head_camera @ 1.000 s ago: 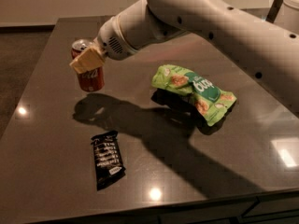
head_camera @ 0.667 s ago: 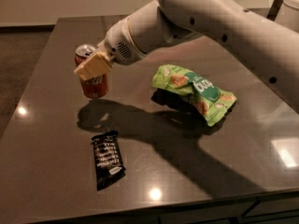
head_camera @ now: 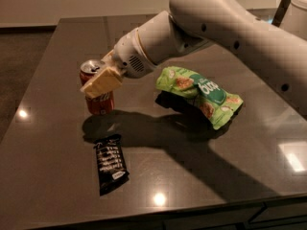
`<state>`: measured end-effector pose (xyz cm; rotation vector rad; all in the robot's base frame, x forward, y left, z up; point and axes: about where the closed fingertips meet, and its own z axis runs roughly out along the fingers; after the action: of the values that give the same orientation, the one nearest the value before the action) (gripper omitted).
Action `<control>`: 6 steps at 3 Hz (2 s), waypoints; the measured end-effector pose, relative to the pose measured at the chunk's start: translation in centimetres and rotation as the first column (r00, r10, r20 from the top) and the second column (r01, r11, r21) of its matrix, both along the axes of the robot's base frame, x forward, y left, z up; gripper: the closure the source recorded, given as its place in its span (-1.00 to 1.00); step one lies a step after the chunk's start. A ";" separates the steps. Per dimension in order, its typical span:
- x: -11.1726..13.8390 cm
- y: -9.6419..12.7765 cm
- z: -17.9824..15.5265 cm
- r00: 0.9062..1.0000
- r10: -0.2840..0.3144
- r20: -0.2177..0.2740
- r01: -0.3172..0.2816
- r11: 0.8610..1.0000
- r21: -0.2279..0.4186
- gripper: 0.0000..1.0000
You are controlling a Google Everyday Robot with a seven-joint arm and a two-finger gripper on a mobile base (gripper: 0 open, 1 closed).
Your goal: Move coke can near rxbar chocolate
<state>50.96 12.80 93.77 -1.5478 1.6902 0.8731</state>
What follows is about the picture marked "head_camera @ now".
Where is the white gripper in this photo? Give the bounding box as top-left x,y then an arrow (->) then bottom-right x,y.
81,29 -> 156,99

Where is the red coke can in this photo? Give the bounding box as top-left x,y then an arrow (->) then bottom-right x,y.
80,59 -> 114,115

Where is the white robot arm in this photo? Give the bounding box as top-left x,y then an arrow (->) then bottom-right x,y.
81,0 -> 307,118

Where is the black rxbar chocolate wrapper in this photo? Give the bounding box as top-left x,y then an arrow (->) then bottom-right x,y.
94,134 -> 130,196

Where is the green chip bag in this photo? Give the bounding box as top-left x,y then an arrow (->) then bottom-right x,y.
155,66 -> 244,130

